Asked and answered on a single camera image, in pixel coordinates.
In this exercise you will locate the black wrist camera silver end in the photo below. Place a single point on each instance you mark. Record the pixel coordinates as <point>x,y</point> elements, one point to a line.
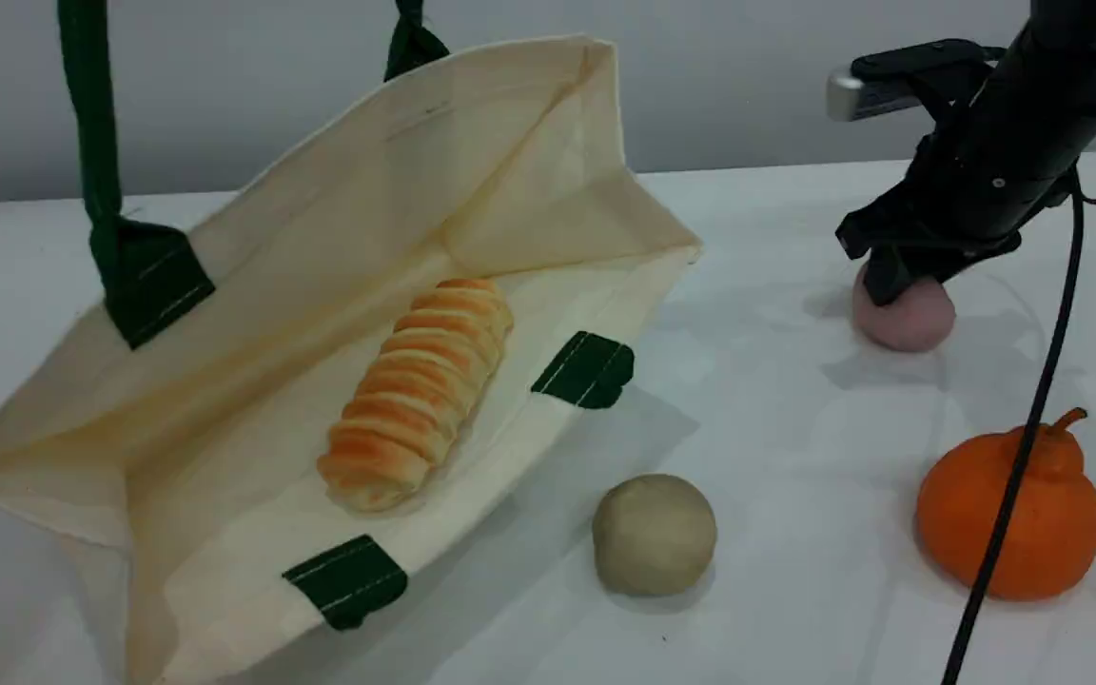
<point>919,76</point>

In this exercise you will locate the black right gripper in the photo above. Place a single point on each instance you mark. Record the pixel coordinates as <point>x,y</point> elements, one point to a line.
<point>976,190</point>

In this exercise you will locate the beige round ball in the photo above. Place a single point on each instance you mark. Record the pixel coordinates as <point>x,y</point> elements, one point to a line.
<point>655,538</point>

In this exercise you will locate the long ridged orange bread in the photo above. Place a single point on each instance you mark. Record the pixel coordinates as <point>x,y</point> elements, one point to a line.
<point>415,390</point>

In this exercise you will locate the pink peach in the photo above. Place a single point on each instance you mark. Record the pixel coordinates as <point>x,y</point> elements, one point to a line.
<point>919,323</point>

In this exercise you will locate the orange tangerine with stem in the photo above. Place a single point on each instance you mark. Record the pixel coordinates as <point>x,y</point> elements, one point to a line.
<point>1052,533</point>

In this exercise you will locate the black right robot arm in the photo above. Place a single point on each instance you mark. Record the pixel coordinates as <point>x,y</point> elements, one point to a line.
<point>1090,48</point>

